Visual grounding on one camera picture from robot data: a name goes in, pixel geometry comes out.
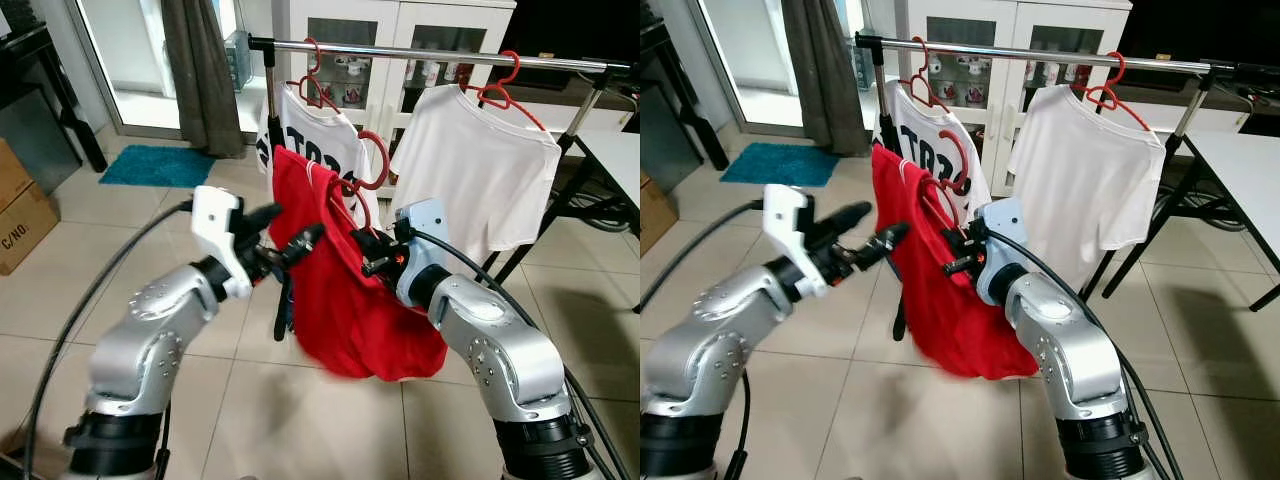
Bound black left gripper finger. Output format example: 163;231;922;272
283;223;327;263
822;202;873;243
245;202;285;237
862;222;911;269

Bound red t-shirt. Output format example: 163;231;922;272
268;145;449;383
870;143;1051;383

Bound red plastic clothes hanger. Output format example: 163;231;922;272
290;38;341;111
915;128;974;241
1075;52;1151;131
300;128;393;241
460;50;546;131
900;38;951;111

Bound teal floor rug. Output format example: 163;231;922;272
720;143;841;188
98;145;216;189

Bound white t-shirt black lettering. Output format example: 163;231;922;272
880;80;993;226
255;85;381;236

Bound plain white t-shirt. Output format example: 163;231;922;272
1008;85;1169;291
388;85;563;263

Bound grey curtain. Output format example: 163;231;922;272
782;0;866;156
160;0;246;159

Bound metal clothes rack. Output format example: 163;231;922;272
245;35;641;341
855;32;1280;341

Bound glass sliding door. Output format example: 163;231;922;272
75;0;271;136
695;0;801;131

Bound printed brown cardboard box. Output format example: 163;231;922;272
640;175;679;256
0;183;61;276

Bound black desk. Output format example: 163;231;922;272
0;20;109;196
640;20;731;196

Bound white glass-door cabinet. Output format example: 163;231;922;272
272;0;517;136
895;0;1133;196

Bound white table black legs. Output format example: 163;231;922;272
575;128;641;211
1180;128;1280;313

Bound plain brown cardboard box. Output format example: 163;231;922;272
0;138;36;211

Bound black television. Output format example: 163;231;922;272
490;0;641;96
1115;0;1280;66

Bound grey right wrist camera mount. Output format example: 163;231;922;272
393;197;451;306
975;197;1031;306

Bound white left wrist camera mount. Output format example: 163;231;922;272
763;183;831;299
190;185;253;299

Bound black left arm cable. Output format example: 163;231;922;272
640;198;766;311
20;198;196;476

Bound black cable coil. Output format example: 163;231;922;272
1150;185;1246;237
560;190;637;237

